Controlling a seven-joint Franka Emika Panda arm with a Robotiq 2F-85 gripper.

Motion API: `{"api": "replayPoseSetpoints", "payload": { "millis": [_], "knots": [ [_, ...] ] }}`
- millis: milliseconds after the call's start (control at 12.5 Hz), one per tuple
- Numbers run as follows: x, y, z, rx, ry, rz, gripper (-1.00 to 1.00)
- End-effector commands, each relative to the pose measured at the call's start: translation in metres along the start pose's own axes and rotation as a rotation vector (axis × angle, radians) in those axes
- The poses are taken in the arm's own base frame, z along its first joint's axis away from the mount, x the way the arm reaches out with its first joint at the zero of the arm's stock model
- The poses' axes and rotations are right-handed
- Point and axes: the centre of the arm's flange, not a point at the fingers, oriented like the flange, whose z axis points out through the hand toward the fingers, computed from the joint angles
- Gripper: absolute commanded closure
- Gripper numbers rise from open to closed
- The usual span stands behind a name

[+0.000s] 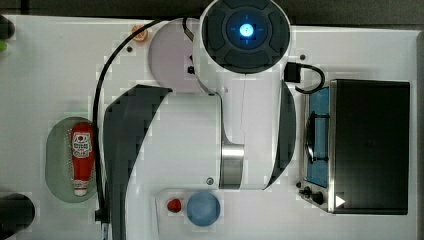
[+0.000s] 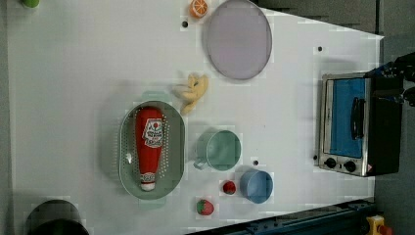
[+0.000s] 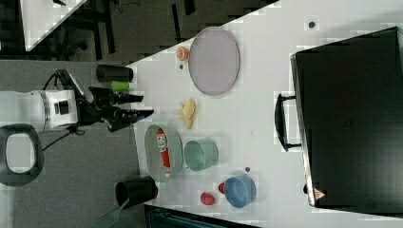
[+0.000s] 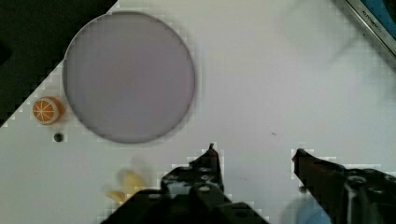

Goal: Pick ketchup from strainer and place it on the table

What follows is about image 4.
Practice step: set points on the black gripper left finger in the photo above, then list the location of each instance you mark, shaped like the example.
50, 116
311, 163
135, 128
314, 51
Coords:
192, 194

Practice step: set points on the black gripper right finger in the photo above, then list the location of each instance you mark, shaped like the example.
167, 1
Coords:
348, 196

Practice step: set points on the light blue object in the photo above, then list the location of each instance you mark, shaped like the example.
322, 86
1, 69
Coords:
311, 212

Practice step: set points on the yellow banana toy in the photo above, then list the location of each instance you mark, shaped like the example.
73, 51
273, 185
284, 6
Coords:
131, 184

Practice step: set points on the round lavender plate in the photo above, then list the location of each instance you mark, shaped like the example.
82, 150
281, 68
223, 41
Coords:
129, 77

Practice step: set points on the orange slice toy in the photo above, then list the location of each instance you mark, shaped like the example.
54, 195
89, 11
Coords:
48, 110

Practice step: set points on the blue metal-edged tray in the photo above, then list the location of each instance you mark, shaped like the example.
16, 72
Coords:
377, 17

